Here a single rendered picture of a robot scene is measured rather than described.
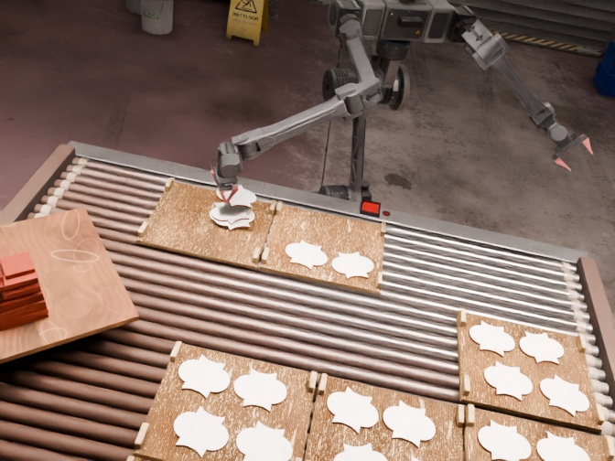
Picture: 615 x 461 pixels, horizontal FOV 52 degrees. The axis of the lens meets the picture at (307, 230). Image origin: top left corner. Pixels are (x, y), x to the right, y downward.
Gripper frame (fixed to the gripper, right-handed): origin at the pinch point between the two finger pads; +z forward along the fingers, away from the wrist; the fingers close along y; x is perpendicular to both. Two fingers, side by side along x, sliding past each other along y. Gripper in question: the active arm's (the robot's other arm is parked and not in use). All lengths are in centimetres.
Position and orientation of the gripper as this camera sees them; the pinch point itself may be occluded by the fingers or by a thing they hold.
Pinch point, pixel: (223, 194)
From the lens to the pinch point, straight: 218.7
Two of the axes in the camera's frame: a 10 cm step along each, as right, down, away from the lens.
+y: -3.5, -6.6, 6.6
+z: -1.4, 7.4, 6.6
